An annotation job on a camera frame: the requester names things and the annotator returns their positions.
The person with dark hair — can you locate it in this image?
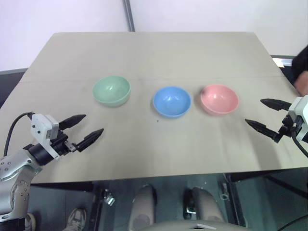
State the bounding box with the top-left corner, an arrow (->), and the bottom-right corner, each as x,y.
291,44 -> 308,96

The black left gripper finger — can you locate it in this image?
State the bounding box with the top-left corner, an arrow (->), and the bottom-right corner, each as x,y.
58,114 -> 87,129
76,128 -> 104,153

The grey left robot leg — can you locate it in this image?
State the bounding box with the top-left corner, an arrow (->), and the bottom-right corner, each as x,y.
128,184 -> 157,231

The green bowl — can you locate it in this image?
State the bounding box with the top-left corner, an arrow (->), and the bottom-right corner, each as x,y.
92,75 -> 131,108

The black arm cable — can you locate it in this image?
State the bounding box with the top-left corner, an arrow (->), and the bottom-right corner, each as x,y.
3,111 -> 34,157
290,131 -> 308,158

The blue bowl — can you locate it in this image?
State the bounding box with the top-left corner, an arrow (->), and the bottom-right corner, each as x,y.
153,86 -> 192,119

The grey robot leg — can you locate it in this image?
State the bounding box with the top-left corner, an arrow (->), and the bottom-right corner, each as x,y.
128,184 -> 157,231
184,186 -> 226,225

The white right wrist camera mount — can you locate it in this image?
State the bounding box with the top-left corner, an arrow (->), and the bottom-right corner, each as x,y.
287,94 -> 308,143

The grey right robot leg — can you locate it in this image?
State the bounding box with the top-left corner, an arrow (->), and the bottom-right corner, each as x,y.
184,186 -> 226,225

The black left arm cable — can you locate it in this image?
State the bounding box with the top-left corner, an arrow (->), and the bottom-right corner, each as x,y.
3,111 -> 34,157

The grey vertical wall post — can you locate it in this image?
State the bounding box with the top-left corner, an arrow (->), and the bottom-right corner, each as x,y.
122,0 -> 136,32

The red bowl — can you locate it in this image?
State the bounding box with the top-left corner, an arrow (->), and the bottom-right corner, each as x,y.
200,84 -> 239,116

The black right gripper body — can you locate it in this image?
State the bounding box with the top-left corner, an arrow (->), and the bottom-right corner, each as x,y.
278,115 -> 299,141

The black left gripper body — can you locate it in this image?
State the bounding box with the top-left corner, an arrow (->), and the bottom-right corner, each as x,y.
50,129 -> 79,157

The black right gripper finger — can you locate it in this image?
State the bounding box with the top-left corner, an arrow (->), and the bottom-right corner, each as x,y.
244,118 -> 282,143
260,98 -> 293,112

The grey sneaker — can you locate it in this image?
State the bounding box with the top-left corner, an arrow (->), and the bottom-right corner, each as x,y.
65,207 -> 88,231
25,212 -> 37,231

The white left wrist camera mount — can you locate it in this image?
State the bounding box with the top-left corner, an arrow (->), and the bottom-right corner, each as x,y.
30,113 -> 60,161

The white and dark box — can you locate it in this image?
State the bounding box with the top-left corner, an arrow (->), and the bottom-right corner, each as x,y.
270,55 -> 296,69

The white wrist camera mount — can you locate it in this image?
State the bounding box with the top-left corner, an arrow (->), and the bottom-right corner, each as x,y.
30,113 -> 60,161
287,94 -> 308,143

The grey robot torso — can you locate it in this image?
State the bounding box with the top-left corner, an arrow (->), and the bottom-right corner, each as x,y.
134,218 -> 246,231

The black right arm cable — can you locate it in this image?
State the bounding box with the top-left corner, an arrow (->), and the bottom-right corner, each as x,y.
290,131 -> 308,158

